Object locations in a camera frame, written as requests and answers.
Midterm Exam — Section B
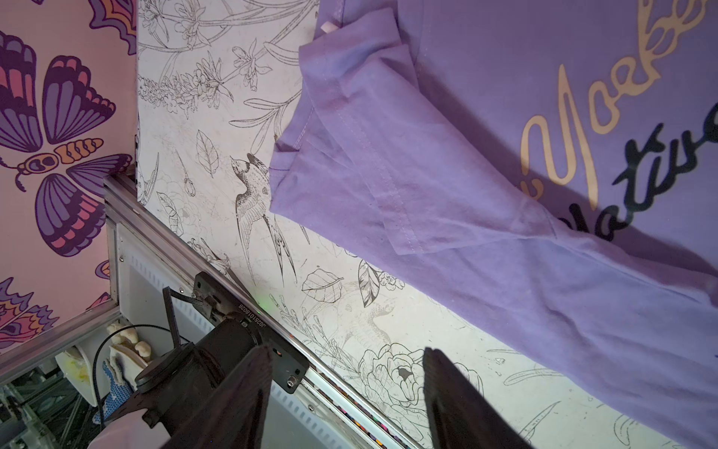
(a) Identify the lavender purple t-shirt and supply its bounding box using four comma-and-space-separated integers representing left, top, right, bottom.
270, 1, 717, 448

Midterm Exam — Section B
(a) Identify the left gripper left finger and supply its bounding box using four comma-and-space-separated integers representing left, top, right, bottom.
164, 344, 272, 448

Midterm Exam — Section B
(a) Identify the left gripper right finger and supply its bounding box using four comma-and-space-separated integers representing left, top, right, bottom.
423, 348, 531, 449

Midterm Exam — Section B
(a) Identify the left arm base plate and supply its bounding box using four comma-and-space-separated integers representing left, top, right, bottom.
194, 271, 310, 394

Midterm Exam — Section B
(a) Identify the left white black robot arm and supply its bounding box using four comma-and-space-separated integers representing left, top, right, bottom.
94, 318, 529, 448

